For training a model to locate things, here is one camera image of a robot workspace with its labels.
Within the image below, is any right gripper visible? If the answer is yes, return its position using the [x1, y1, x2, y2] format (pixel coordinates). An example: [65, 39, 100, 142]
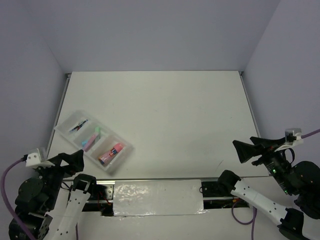
[230, 134, 295, 193]

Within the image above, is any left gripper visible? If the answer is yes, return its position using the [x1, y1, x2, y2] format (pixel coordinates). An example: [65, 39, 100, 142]
[36, 148, 85, 210]

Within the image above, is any blue highlighter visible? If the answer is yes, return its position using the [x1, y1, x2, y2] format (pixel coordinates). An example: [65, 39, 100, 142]
[82, 140, 89, 148]

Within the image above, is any pink highlighter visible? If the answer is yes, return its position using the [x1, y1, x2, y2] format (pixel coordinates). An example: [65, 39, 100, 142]
[83, 133, 100, 152]
[109, 143, 124, 157]

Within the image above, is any green highlighter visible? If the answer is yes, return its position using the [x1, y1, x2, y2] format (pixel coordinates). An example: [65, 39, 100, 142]
[94, 126, 101, 137]

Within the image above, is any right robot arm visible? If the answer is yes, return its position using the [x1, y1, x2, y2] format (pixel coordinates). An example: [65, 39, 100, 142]
[217, 133, 320, 240]

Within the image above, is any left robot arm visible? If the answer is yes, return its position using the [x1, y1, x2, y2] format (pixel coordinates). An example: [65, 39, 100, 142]
[7, 149, 98, 240]

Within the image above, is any clear plastic container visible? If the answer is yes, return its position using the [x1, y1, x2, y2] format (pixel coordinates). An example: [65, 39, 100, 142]
[54, 109, 133, 174]

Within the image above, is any pink highlighter in container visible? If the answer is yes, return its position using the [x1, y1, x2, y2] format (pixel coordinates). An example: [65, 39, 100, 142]
[109, 143, 124, 157]

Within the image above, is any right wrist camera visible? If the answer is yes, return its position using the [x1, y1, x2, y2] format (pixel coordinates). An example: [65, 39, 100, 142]
[275, 128, 304, 152]

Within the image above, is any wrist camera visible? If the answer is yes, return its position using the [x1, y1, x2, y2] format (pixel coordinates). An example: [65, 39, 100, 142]
[275, 128, 304, 152]
[25, 147, 54, 169]

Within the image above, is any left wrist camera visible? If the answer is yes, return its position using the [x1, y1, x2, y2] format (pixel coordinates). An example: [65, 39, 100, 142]
[25, 147, 54, 169]

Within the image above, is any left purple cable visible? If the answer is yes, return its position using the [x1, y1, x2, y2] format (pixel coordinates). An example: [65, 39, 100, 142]
[0, 158, 38, 240]

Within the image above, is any purple cable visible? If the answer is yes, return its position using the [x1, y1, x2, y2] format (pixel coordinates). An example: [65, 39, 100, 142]
[0, 158, 38, 240]
[231, 128, 320, 240]

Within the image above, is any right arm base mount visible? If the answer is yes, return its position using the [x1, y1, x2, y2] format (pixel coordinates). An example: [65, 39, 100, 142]
[199, 178, 249, 210]

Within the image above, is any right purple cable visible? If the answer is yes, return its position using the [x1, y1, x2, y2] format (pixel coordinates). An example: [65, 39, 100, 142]
[231, 128, 320, 240]

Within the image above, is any right table rail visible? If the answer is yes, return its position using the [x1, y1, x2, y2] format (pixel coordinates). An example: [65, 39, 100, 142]
[226, 71, 261, 162]

